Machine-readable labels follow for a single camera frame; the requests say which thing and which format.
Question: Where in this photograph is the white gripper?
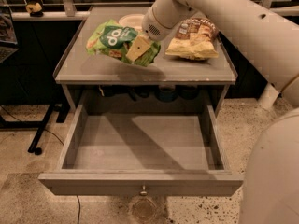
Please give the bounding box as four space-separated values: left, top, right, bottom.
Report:
125 0 196 63

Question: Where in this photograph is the green rice chip bag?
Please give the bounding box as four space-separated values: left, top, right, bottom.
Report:
86 20 161 67

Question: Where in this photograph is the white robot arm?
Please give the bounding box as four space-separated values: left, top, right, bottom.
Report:
142 0 299 224

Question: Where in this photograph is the brown yellow chip bag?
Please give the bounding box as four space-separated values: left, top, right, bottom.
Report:
165 17 219 60

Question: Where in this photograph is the grey cabinet counter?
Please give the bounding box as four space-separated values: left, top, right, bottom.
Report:
54 7 236 90

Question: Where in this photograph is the grey open drawer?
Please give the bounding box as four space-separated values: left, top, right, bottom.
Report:
39 90 243 196

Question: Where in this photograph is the metal drawer knob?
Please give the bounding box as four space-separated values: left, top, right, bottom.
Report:
139 185 148 196

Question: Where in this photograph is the white bowl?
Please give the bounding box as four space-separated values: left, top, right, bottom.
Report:
119 14 144 31

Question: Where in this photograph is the small yellow black object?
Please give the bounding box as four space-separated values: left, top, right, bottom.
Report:
25 2 43 17

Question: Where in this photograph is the black desk leg frame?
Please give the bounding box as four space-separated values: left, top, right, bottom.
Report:
0 104 70 155

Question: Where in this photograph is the black floor cable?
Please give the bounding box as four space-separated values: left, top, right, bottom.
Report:
0 105 82 224

